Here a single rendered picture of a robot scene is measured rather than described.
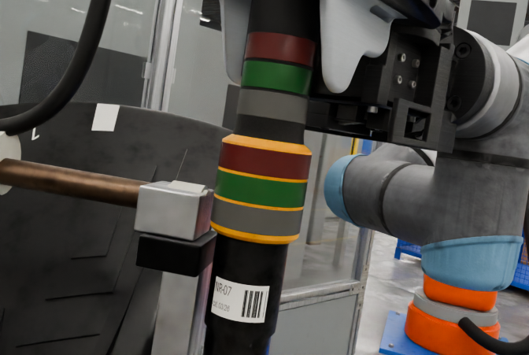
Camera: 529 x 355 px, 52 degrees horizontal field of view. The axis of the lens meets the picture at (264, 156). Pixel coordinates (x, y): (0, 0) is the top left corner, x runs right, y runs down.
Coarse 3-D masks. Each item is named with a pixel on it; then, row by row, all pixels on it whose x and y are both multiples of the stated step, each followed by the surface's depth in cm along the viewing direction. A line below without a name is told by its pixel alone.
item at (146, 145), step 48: (48, 144) 39; (96, 144) 39; (144, 144) 40; (192, 144) 41; (0, 240) 34; (48, 240) 33; (96, 240) 33; (0, 288) 32; (48, 288) 31; (96, 288) 31; (144, 288) 31; (0, 336) 30; (48, 336) 29; (96, 336) 29; (144, 336) 29
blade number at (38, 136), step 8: (48, 120) 40; (40, 128) 40; (48, 128) 40; (24, 136) 39; (32, 136) 39; (40, 136) 39; (48, 136) 39; (24, 144) 39; (32, 144) 39; (40, 144) 39
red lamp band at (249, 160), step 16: (224, 144) 25; (224, 160) 24; (240, 160) 24; (256, 160) 24; (272, 160) 24; (288, 160) 24; (304, 160) 24; (272, 176) 24; (288, 176) 24; (304, 176) 25
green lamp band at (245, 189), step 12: (216, 180) 25; (228, 180) 24; (240, 180) 24; (252, 180) 24; (264, 180) 24; (216, 192) 25; (228, 192) 24; (240, 192) 24; (252, 192) 24; (264, 192) 24; (276, 192) 24; (288, 192) 24; (300, 192) 25; (264, 204) 24; (276, 204) 24; (288, 204) 24; (300, 204) 25
